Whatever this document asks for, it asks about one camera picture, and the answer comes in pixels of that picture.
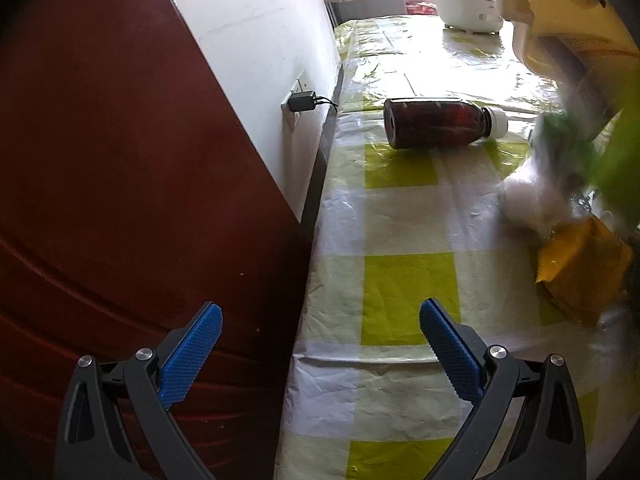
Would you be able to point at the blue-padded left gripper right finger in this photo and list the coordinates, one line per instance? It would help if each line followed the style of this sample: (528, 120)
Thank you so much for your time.
(547, 441)

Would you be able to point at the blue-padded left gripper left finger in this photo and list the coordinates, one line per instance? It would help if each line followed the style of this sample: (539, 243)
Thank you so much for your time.
(92, 440)

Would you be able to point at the orange yellow snack wrapper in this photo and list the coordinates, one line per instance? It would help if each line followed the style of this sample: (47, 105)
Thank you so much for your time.
(583, 267)

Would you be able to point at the white crumpled tissue ball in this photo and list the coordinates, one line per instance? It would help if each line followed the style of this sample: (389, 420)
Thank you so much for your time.
(531, 200)

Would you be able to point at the dark red wooden door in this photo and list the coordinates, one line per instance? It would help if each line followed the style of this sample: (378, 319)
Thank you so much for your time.
(131, 195)

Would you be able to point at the green plastic bag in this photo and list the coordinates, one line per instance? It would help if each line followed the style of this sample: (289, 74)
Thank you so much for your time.
(609, 162)

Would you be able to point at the brown medicine bottle white cap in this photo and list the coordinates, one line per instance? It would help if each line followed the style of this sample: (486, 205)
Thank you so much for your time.
(444, 123)

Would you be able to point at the green checkered plastic tablecloth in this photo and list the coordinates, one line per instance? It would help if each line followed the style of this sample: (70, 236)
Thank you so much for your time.
(366, 397)

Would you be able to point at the white round pot container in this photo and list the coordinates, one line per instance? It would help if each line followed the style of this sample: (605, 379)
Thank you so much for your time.
(472, 16)

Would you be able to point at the white wall socket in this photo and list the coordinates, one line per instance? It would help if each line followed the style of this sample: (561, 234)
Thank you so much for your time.
(300, 84)

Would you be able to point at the black wall charger plug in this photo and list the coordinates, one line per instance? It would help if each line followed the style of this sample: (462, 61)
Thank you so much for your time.
(305, 101)

